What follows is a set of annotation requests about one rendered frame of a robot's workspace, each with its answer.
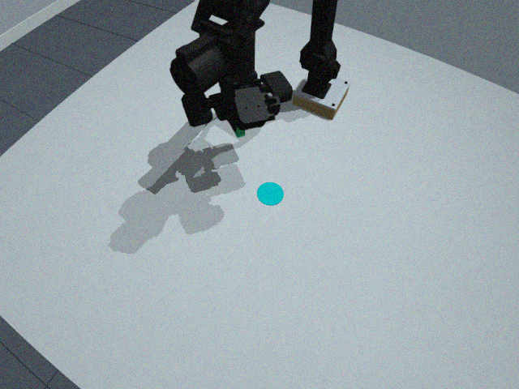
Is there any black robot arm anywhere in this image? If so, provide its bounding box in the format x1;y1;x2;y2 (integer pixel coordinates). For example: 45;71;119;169
169;0;341;130

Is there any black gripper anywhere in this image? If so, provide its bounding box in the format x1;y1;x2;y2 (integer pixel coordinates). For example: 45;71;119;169
181;64;293;133

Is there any cyan circle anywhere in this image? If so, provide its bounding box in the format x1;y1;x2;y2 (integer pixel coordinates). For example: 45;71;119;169
257;182;284;206

